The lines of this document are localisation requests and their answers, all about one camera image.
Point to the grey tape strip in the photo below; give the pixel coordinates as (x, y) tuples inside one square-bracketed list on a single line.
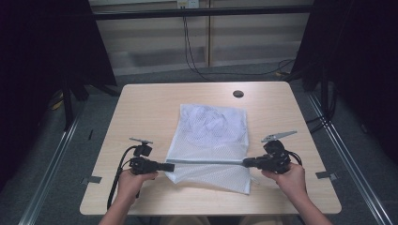
[(327, 175), (92, 180)]

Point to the black metal stand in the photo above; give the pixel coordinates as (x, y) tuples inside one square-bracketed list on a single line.
[(67, 106), (327, 100)]

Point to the white cloth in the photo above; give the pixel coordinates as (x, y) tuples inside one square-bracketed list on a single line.
[(209, 123)]

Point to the person's right hand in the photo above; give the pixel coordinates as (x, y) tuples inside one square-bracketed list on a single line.
[(294, 181)]

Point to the person's left leg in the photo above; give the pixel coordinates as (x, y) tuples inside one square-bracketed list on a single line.
[(184, 221)]

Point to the small black strip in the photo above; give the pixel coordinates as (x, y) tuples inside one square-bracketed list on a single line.
[(90, 134)]

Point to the white wall outlet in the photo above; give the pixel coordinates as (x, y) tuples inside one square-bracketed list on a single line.
[(187, 3)]

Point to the metal floor rail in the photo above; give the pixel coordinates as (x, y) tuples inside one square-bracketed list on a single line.
[(50, 175), (350, 168)]

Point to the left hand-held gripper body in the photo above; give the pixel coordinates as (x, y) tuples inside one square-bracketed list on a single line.
[(142, 164)]

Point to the person's right leg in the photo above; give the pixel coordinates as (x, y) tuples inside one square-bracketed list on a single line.
[(261, 221)]

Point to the black horizontal metal bar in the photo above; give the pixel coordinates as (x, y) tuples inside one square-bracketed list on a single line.
[(203, 12)]

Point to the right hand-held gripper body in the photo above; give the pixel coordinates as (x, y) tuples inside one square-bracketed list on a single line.
[(277, 159)]

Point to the black curtain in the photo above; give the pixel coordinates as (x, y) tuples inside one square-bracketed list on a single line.
[(40, 62), (359, 62)]

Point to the white mesh laundry bag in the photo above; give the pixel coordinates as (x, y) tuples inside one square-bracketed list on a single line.
[(209, 146)]

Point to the person's left hand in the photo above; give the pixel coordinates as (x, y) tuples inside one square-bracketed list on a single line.
[(130, 186)]

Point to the person's leg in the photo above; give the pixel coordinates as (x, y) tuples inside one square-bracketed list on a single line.
[(261, 221), (184, 221)]

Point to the yellow item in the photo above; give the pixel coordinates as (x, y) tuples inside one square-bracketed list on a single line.
[(58, 102)]

